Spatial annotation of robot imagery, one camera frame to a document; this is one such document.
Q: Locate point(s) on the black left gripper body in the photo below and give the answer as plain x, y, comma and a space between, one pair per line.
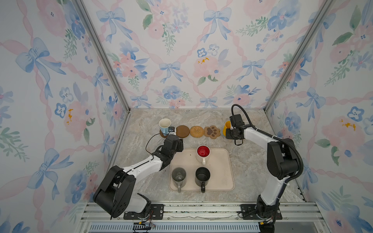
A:
179, 148

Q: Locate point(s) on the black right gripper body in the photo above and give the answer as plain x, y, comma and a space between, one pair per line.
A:
230, 134

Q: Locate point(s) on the yellow mug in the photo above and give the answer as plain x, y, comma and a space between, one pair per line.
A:
227, 125

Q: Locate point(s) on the plain brown wooden coaster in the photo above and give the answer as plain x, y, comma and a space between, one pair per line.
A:
182, 131

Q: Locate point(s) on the dark wooden coaster white marks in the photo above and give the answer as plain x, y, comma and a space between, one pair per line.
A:
163, 135

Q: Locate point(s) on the light blue mug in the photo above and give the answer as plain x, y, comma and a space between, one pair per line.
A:
164, 125

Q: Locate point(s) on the rattan woven round coaster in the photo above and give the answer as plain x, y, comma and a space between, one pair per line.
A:
197, 131

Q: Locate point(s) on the cork paw print coaster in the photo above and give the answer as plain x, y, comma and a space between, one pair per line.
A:
212, 132

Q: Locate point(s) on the grey mug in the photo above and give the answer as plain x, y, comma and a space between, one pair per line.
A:
179, 178

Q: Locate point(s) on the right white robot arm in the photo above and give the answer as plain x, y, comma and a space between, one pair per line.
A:
284, 163

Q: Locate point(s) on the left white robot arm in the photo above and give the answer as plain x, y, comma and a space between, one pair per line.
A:
115, 192

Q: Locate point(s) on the red mug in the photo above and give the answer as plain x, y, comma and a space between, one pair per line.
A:
203, 153

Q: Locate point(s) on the beige serving tray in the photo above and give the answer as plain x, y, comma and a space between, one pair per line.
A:
218, 164

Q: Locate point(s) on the black mug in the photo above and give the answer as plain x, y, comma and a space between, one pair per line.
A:
202, 177

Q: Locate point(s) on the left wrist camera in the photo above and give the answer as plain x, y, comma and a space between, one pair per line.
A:
172, 130

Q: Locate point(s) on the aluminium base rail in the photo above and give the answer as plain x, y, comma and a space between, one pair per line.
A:
208, 217

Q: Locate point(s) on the aluminium corner frame post right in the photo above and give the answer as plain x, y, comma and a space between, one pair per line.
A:
321, 14

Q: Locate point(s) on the aluminium corner frame post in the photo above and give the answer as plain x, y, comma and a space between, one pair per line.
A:
86, 20
321, 14

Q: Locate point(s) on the aluminium corner frame post left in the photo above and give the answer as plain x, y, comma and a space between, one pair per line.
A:
86, 20

